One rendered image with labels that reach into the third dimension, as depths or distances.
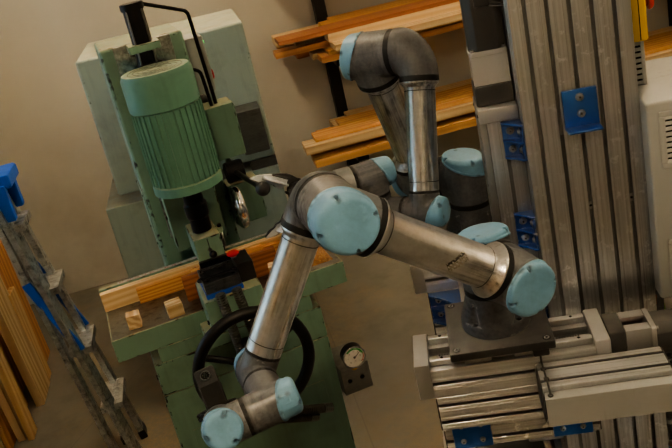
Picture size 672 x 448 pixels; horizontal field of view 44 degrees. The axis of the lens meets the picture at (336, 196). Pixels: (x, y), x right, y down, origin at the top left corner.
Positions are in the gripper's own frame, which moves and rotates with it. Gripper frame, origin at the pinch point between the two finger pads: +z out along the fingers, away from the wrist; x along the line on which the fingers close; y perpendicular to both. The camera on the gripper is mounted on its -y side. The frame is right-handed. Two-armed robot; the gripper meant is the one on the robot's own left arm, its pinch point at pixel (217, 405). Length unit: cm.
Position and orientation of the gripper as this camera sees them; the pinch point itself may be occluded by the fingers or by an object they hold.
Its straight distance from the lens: 192.0
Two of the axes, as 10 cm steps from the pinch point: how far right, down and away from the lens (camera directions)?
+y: 4.0, 9.1, -1.0
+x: 9.1, -3.8, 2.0
